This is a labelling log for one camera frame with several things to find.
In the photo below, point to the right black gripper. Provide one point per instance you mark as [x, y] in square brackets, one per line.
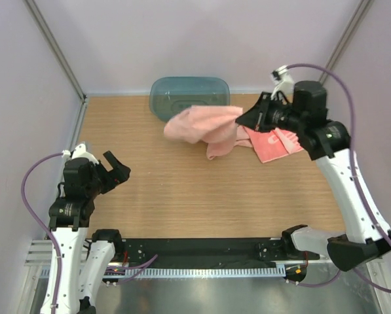
[256, 119]

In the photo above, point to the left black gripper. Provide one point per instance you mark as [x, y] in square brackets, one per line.
[121, 174]

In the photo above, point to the long pink towel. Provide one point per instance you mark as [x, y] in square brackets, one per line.
[216, 126]

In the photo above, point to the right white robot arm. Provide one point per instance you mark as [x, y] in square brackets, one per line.
[327, 142]

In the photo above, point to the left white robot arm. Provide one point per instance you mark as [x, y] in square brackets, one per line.
[75, 277]

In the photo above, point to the teal translucent plastic bin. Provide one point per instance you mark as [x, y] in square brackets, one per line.
[171, 95]

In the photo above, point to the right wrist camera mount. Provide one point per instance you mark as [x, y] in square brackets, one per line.
[283, 81]

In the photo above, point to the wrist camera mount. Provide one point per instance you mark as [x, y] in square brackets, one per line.
[283, 81]
[80, 151]

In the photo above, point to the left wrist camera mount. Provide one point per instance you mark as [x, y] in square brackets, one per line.
[80, 151]

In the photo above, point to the right aluminium frame post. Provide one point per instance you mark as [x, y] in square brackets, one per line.
[353, 22]

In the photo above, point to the aluminium frame post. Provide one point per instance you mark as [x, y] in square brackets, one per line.
[52, 43]
[353, 22]

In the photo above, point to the left aluminium frame post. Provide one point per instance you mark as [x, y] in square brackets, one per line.
[52, 43]

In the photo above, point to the slotted white cable duct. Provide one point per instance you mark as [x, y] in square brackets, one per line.
[157, 273]

